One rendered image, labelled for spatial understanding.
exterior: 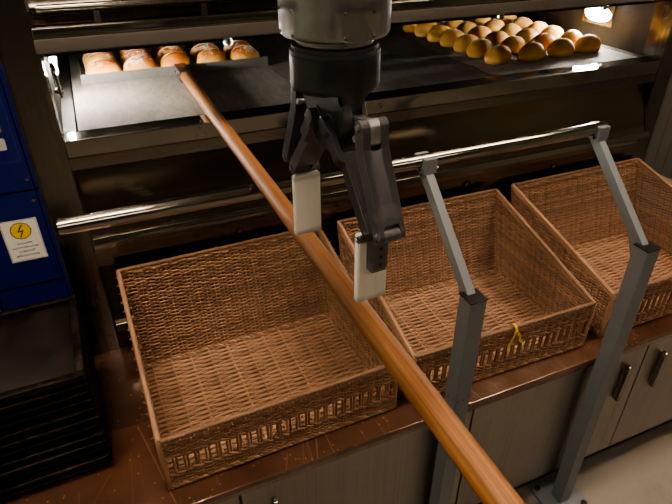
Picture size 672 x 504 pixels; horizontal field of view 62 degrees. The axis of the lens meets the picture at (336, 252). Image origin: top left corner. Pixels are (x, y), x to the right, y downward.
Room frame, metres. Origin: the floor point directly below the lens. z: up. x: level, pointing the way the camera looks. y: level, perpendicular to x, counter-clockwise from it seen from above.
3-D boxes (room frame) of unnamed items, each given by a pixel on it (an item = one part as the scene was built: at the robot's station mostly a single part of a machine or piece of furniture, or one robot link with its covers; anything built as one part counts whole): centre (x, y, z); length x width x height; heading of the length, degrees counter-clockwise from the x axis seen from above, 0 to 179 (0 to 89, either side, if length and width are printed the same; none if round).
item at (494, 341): (1.29, -0.34, 0.72); 0.56 x 0.49 x 0.28; 112
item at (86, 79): (1.87, 0.54, 1.20); 0.55 x 0.36 x 0.03; 113
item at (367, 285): (0.41, -0.03, 1.36); 0.03 x 0.01 x 0.07; 117
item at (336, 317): (1.05, 0.20, 0.72); 0.56 x 0.49 x 0.28; 114
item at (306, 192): (0.54, 0.03, 1.36); 0.03 x 0.01 x 0.07; 117
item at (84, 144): (1.55, -0.22, 1.16); 1.80 x 0.06 x 0.04; 113
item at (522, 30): (2.16, -0.59, 1.21); 0.61 x 0.48 x 0.06; 23
